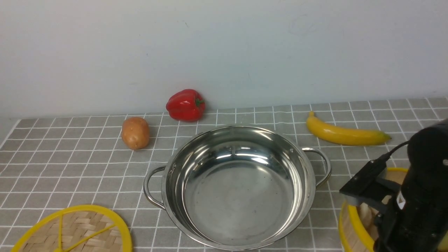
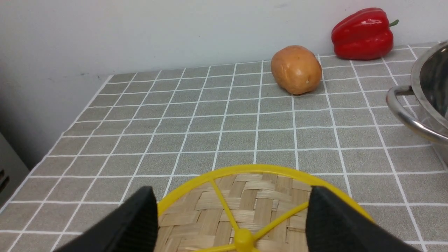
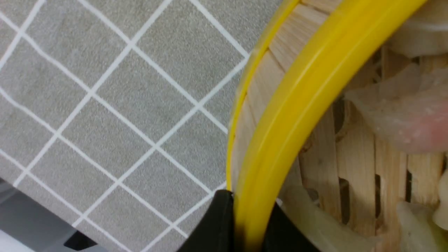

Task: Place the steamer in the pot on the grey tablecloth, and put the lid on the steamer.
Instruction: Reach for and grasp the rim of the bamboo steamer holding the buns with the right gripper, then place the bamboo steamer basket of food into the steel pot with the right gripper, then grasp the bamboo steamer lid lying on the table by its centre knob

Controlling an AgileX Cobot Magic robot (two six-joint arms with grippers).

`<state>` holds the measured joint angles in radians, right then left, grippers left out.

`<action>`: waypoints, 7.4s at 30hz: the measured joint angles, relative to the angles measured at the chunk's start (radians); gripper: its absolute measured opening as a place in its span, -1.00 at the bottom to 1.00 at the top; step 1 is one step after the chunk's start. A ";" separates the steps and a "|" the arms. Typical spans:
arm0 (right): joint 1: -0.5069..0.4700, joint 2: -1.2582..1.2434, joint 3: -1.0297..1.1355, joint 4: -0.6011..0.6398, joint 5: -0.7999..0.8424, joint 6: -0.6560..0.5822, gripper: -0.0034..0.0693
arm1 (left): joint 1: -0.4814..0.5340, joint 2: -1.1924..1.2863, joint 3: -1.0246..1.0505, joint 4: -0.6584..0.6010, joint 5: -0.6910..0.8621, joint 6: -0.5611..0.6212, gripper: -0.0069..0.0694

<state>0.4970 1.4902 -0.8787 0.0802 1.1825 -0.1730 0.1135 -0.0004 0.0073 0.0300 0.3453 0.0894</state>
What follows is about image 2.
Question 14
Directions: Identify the woven bamboo steamer lid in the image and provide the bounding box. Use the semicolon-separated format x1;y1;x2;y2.
155;164;372;252

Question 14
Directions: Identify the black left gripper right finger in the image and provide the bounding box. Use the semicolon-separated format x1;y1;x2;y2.
306;185;417;252

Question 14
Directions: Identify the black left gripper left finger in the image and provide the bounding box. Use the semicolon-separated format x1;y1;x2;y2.
56;185;159;252

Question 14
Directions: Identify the stainless steel pot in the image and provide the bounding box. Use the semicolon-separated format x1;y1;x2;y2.
386;41;448;163

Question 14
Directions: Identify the brown potato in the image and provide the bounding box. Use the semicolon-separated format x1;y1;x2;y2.
271;45;323;95

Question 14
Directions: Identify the red bell pepper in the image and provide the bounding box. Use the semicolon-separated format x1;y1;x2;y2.
331;7;399;61

